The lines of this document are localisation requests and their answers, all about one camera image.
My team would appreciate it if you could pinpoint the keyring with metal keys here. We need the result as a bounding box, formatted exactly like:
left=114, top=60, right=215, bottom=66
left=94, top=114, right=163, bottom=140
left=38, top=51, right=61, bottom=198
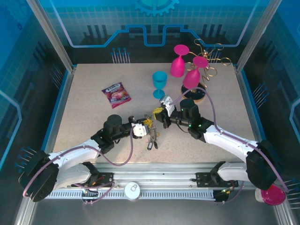
left=143, top=113, right=161, bottom=151

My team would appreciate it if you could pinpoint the gold wire glass stand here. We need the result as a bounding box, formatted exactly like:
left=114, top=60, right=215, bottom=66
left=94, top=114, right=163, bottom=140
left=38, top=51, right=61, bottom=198
left=180, top=38, right=232, bottom=104

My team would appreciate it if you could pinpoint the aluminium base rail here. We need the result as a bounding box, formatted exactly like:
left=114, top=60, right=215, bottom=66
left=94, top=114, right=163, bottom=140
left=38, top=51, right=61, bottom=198
left=28, top=163, right=282, bottom=190

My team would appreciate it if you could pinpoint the blue plastic goblet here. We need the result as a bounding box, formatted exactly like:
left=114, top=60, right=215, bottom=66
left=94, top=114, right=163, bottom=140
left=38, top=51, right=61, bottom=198
left=152, top=71, right=168, bottom=99

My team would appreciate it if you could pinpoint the blue table edge strip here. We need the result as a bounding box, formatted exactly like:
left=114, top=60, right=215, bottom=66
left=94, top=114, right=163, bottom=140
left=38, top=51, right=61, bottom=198
left=239, top=69, right=267, bottom=141
left=43, top=69, right=71, bottom=153

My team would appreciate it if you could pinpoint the aluminium frame post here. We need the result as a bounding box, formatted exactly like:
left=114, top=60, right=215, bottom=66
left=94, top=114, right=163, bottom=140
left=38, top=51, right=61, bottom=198
left=26, top=0, right=77, bottom=72
left=235, top=0, right=283, bottom=73

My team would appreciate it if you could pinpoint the pink lidded cup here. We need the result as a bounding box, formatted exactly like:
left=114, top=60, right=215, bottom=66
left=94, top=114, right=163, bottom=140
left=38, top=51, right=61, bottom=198
left=255, top=184, right=286, bottom=206

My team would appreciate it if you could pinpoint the pink plastic goblet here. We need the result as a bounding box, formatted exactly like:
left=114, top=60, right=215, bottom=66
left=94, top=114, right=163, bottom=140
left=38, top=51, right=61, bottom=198
left=170, top=44, right=190, bottom=77
left=182, top=56, right=209, bottom=90

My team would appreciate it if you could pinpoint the white tin can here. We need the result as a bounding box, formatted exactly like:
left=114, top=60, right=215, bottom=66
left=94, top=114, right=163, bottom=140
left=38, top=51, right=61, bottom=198
left=124, top=182, right=142, bottom=202

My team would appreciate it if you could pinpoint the white slotted cable duct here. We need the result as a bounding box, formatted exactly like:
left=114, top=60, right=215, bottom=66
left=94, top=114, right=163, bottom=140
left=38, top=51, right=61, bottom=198
left=36, top=189, right=218, bottom=200

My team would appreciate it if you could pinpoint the purple drink sachet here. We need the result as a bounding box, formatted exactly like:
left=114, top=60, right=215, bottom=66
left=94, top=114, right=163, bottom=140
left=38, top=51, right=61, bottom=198
left=101, top=82, right=132, bottom=109

